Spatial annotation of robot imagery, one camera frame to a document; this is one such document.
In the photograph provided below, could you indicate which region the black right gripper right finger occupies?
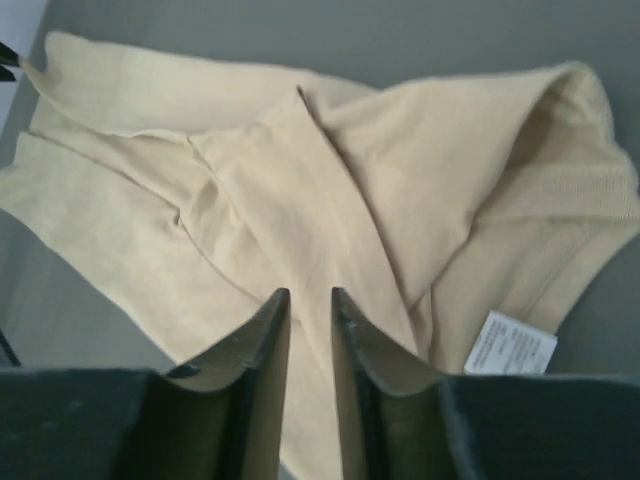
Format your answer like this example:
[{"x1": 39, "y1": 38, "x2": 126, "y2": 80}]
[{"x1": 331, "y1": 288, "x2": 639, "y2": 479}]

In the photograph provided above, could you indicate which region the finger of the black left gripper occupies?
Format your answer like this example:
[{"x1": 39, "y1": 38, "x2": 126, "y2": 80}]
[
  {"x1": 0, "y1": 66, "x2": 16, "y2": 82},
  {"x1": 0, "y1": 42, "x2": 20, "y2": 67}
]

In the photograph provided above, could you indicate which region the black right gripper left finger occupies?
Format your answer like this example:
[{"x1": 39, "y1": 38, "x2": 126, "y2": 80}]
[{"x1": 1, "y1": 289, "x2": 291, "y2": 479}]

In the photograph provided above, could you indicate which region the beige t shirt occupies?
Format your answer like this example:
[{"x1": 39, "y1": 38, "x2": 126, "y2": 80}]
[{"x1": 1, "y1": 32, "x2": 639, "y2": 479}]

